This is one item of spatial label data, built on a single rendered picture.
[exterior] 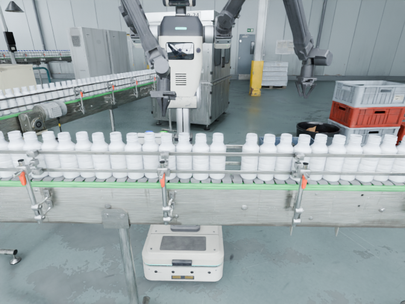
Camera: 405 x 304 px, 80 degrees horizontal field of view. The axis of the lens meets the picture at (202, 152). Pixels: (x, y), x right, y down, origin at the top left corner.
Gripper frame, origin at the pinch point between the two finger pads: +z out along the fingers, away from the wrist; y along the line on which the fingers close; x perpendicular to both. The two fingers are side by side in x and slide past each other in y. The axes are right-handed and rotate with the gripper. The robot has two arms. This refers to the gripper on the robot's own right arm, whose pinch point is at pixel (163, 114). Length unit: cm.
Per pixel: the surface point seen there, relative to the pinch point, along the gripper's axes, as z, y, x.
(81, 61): -173, -281, 484
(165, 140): 10.6, 4.0, -19.3
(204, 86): -85, 14, 335
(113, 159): 17.5, -14.5, -17.1
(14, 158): 18, -49, -17
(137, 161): 18.0, -6.2, -17.3
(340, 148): 13, 63, -19
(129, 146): 12.8, -8.2, -18.8
